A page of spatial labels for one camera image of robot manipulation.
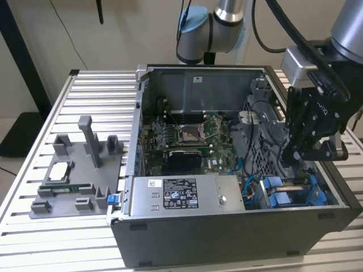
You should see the black hanging antenna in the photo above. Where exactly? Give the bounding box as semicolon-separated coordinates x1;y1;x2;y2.
95;0;104;26

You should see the CPU socket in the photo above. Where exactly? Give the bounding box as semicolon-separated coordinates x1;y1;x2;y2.
175;123;206;145

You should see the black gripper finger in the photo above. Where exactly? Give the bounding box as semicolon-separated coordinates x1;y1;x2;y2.
282;86;313;168
300;135;349;162

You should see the blue disk wire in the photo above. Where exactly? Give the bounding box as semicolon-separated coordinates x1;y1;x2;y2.
230;158;258;206

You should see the silver power supply unit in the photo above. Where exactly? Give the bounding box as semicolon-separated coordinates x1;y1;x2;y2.
129;175;246;219

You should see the grey parts rack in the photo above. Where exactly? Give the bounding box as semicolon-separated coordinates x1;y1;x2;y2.
29;115;125;220

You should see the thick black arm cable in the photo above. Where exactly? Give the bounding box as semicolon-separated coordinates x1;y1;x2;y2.
265;0;351;101

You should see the silver CPU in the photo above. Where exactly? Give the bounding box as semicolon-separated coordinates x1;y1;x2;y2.
49;163;71;181

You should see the black disk wire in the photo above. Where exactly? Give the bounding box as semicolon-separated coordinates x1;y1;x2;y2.
244;100;269;178

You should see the grey disk bay cage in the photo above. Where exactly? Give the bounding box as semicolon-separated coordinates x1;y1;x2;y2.
238;78;327;207

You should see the green RAM stick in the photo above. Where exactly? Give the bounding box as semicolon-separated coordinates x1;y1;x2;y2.
52;184;88;195

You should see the black graphics card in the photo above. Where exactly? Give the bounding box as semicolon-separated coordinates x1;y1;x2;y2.
167;149;204;172

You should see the green motherboard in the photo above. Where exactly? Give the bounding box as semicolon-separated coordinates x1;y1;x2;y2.
141;113;242;176

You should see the hard disk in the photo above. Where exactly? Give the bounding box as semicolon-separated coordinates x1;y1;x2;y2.
262;175;327;204
269;193;292;207

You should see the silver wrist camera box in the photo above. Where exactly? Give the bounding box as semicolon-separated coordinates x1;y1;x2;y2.
281;46;333;86

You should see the black open PC case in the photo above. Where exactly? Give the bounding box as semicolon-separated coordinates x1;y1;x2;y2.
106;63;363;269

